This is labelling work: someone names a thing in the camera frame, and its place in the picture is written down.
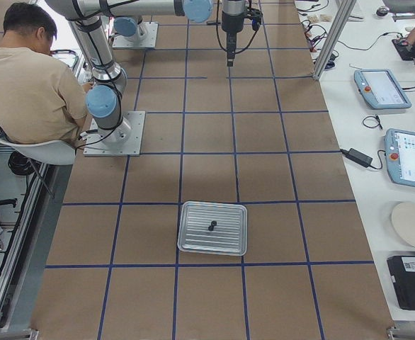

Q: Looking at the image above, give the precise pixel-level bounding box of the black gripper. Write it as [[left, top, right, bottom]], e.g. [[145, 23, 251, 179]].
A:
[[221, 1, 263, 67]]

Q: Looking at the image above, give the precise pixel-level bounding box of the far blue teach pendant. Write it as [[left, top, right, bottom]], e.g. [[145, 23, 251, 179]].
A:
[[353, 69, 411, 110]]

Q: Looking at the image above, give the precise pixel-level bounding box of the white plastic chair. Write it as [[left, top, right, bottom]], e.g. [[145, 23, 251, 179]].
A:
[[0, 136, 77, 199]]

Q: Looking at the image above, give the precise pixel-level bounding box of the near blue teach pendant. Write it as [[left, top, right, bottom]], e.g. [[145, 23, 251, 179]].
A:
[[384, 128, 415, 187]]

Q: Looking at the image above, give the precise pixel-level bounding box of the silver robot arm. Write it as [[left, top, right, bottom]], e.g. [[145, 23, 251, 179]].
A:
[[46, 0, 263, 72], [71, 16, 131, 147]]

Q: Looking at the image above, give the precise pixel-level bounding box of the black power adapter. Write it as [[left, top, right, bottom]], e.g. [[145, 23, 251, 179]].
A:
[[340, 148, 373, 168]]

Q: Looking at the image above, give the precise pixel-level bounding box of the blue teach pendant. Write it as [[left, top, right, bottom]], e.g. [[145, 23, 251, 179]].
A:
[[353, 69, 411, 110], [384, 128, 415, 187]]

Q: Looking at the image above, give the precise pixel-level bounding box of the aluminium frame post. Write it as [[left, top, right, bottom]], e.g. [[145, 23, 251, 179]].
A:
[[312, 0, 356, 81]]

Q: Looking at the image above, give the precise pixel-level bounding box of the beige round plate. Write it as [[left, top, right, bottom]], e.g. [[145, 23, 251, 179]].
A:
[[391, 202, 415, 247]]

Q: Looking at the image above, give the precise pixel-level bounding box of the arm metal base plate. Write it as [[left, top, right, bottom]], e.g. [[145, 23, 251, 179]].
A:
[[112, 22, 159, 50], [83, 111, 146, 157]]

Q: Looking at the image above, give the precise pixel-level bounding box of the black laptop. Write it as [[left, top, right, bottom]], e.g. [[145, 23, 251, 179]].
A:
[[387, 256, 415, 310]]

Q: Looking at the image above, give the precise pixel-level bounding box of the person in beige shirt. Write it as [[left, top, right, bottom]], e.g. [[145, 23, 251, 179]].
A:
[[0, 2, 93, 145]]

